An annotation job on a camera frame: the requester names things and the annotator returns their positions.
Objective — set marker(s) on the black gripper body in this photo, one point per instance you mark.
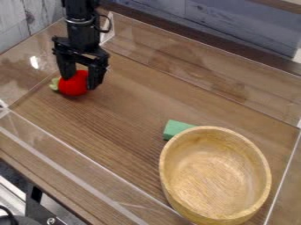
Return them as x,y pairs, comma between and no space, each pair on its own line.
83,49

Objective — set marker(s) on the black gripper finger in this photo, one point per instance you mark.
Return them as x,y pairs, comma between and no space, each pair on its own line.
97,72
66,64

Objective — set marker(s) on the red plush strawberry toy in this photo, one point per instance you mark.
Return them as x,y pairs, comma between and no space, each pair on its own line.
74,86

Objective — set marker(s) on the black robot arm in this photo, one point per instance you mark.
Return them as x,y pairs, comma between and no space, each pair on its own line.
82,19

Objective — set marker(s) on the green foam block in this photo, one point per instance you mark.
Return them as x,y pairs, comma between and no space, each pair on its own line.
173,128

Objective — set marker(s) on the wooden oval bowl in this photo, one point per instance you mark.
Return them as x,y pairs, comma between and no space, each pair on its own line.
216,177

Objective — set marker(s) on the black metal table leg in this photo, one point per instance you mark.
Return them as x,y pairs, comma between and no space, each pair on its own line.
35,210

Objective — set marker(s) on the clear acrylic corner bracket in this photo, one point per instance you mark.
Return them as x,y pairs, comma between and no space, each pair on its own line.
107,28

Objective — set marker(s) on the clear acrylic tray wall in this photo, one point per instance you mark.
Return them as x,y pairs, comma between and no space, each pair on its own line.
90,149

